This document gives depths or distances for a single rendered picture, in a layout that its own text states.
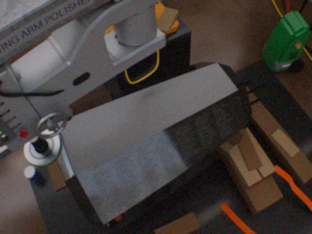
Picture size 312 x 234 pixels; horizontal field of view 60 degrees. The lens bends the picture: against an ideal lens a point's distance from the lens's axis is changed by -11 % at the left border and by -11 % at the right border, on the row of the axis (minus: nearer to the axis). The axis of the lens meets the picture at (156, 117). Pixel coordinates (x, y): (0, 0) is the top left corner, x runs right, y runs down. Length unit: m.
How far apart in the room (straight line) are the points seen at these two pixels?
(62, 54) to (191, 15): 2.37
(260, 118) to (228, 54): 0.82
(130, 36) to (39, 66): 0.40
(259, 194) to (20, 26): 1.86
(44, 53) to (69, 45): 0.12
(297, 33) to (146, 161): 1.73
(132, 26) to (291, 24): 1.75
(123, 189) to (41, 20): 1.00
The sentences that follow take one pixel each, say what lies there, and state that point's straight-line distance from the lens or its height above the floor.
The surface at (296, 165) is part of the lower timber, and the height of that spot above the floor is 0.13.
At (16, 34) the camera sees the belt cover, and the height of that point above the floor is 1.65.
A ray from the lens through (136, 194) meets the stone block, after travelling 1.64.
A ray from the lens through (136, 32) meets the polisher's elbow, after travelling 1.27.
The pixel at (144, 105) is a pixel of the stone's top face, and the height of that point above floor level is 0.82.
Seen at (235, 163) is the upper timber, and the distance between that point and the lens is 2.15.
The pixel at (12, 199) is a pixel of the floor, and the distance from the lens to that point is 2.63.
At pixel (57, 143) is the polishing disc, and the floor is 0.88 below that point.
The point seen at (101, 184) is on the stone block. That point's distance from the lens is 1.58.
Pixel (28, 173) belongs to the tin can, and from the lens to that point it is 2.46.
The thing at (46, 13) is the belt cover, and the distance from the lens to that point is 0.96.
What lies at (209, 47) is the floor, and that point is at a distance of 3.05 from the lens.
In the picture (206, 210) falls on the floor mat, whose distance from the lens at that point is 2.26.
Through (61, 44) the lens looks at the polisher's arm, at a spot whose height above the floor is 1.41.
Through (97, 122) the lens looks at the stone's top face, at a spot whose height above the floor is 0.82.
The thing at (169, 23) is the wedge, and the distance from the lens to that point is 2.08.
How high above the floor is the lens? 2.21
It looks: 60 degrees down
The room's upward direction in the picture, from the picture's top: 6 degrees counter-clockwise
